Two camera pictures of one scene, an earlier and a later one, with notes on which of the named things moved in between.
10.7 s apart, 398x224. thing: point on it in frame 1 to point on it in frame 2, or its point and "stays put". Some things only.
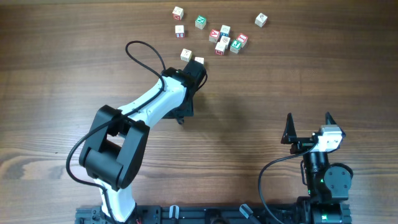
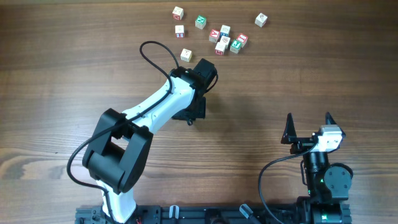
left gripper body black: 186,109 to 196,111
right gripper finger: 289,135 stays put
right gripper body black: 302,144 stays put
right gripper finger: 329,119 stays put
